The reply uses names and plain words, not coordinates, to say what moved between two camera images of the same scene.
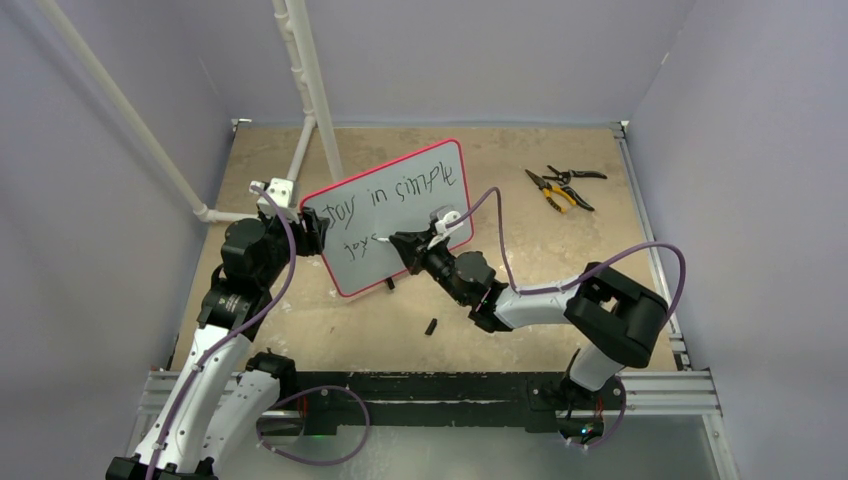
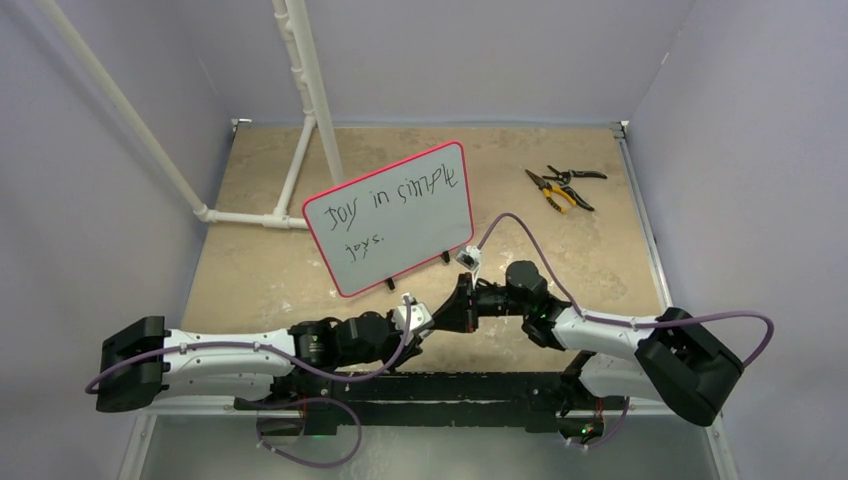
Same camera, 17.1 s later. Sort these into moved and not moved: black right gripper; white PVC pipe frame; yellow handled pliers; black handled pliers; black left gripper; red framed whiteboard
Moved: black left gripper; black right gripper
Not moved: yellow handled pliers; black handled pliers; white PVC pipe frame; red framed whiteboard
